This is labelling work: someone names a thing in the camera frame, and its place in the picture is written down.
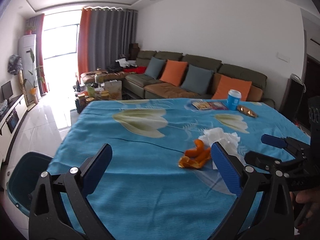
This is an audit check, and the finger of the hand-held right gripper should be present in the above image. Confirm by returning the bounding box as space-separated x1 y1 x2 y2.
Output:
244 151 309 180
261 134 310 157

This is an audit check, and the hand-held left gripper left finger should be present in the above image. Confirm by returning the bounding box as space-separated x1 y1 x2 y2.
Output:
29 144 113 240

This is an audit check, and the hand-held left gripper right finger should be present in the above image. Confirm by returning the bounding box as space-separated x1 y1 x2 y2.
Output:
211 141 295 240

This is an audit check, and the orange peel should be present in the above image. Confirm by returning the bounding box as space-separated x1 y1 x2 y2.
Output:
178 139 212 170

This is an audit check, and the white tissue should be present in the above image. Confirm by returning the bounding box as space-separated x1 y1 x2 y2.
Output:
200 127 247 170

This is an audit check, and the teal trash bin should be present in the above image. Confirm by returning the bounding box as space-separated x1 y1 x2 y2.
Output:
6 151 54 217

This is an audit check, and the person's right hand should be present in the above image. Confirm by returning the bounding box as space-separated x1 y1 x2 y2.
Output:
295 189 320 206

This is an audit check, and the small gold snack packet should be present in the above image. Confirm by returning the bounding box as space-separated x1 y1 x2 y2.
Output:
237 105 258 118

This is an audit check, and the blue floral blanket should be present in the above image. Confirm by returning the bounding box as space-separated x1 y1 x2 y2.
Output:
47 97 312 240

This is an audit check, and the blue cup with white lid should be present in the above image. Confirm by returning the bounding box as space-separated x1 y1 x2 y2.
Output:
227 89 242 111

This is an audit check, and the red snack packet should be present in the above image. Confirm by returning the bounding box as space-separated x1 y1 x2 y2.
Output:
209 102 229 111

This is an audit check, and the cracker packet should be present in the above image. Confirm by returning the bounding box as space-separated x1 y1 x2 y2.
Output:
191 100 211 111

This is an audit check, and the orange cushion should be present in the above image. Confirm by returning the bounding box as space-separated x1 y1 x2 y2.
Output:
160 59 188 87
211 75 252 102

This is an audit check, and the cluttered coffee table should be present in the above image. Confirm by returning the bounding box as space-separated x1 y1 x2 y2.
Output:
74 72 123 111

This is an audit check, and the printed snack bag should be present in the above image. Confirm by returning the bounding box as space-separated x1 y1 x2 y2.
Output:
104 80 123 100

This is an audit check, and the blue-grey cushion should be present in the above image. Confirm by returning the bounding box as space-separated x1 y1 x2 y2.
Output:
180 64 215 95
144 56 167 80

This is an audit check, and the green and brown sofa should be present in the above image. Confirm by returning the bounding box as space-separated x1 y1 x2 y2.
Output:
80 50 275 108

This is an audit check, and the white tv cabinet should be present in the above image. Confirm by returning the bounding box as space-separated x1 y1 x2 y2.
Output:
0 94 28 136

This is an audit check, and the red cloth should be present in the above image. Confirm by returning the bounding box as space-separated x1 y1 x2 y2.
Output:
124 66 148 74

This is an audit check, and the tall green plant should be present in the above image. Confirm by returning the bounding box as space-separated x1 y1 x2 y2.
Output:
28 49 47 98

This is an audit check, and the small black monitor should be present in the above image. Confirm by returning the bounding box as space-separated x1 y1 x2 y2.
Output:
1 81 14 103

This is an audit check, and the brown bag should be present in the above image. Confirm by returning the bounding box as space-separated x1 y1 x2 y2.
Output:
129 43 141 59

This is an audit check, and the grey and orange curtain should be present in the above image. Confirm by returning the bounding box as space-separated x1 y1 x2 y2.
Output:
25 14 50 96
77 7 138 81

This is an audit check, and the white standing air conditioner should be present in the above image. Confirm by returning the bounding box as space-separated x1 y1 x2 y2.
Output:
18 34 37 101

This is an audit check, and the camouflage bag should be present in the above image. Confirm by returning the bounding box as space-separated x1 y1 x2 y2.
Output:
7 54 23 74

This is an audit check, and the dark upright frame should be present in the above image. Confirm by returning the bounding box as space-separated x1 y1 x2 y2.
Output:
279 74 307 128

